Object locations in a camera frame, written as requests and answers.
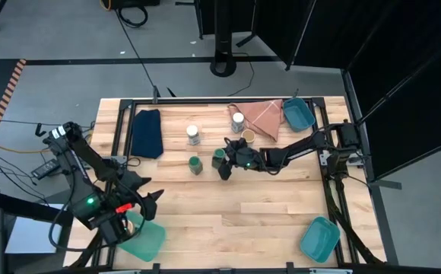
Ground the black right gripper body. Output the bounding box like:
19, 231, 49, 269
230, 139, 265, 171

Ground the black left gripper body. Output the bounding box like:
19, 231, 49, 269
71, 173, 148, 247

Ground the green-lid spice jar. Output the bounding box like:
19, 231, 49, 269
211, 148, 227, 170
188, 155, 204, 176

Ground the white-lid spice jar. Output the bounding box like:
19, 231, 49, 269
230, 112, 246, 134
186, 124, 201, 146

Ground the red tag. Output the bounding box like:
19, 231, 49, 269
115, 202, 135, 215

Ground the teal plastic bin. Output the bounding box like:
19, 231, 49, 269
300, 216, 341, 264
116, 211, 167, 263
282, 97, 316, 133

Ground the pink folded cloth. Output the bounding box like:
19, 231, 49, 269
227, 99, 285, 142

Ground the navy blue folded cloth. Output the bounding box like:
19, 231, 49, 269
130, 109, 164, 160

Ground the black power adapter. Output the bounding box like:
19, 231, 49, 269
30, 158, 62, 180

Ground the black side table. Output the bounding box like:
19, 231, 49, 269
0, 189, 75, 274

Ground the white flat board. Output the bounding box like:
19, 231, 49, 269
4, 203, 68, 255

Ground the black tower device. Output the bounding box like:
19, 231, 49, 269
209, 0, 238, 78

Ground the black partition panel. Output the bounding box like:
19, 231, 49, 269
195, 0, 259, 41
341, 37, 441, 182
254, 0, 316, 72
292, 0, 441, 72

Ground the grey partition foot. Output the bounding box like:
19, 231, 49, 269
368, 179, 403, 190

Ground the orange black hazard tape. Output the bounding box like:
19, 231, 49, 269
0, 59, 27, 144

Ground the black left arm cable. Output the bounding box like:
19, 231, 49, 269
48, 178, 148, 253

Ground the thin black floor cable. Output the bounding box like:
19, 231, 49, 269
227, 52, 255, 97

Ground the yellow floor cable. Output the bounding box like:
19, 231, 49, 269
0, 141, 52, 155

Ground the long black floor cable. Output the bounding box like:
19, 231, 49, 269
113, 7, 159, 92

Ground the coiled black cable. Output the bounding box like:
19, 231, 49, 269
117, 4, 149, 29

